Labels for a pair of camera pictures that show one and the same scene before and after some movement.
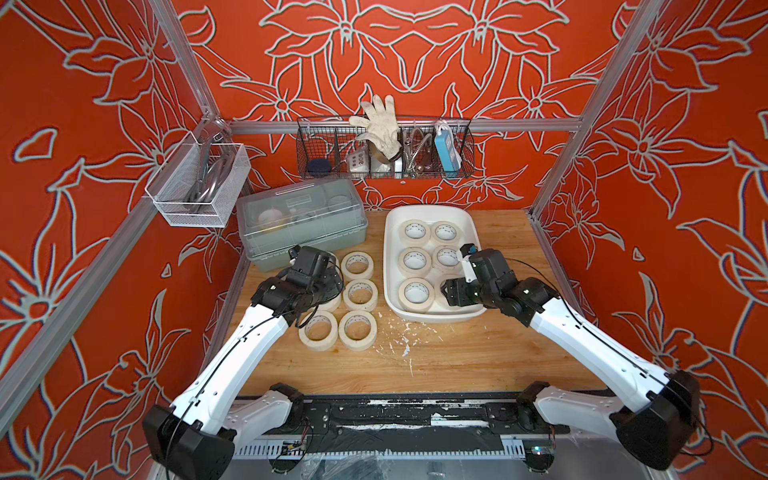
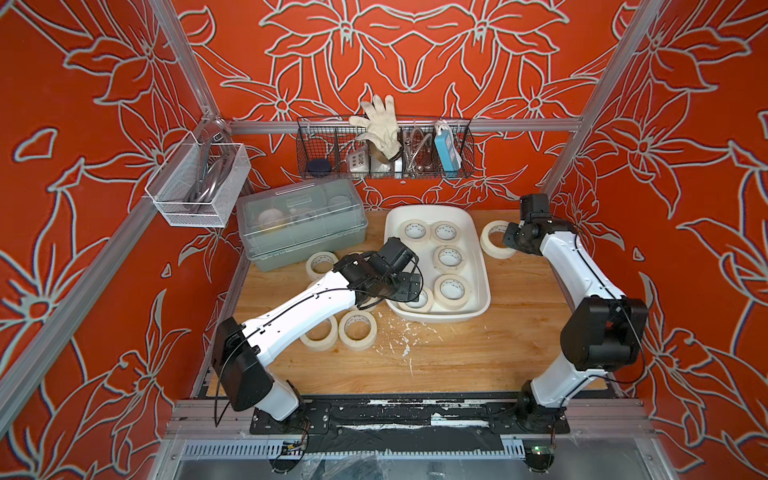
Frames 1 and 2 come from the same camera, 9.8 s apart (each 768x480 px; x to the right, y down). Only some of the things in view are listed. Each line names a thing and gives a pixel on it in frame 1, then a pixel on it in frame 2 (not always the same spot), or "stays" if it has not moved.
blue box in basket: (449, 154) stays
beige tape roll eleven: (416, 294) -> (495, 251)
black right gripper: (448, 288) -> (507, 238)
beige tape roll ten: (446, 259) stays
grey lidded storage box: (324, 215) stays
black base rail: (408, 423) stays
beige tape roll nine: (358, 330) stays
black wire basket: (329, 148) stays
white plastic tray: (422, 250) stays
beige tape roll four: (414, 261) -> (415, 231)
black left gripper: (335, 294) -> (405, 292)
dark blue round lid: (319, 167) stays
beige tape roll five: (415, 232) -> (445, 232)
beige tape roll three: (320, 333) stays
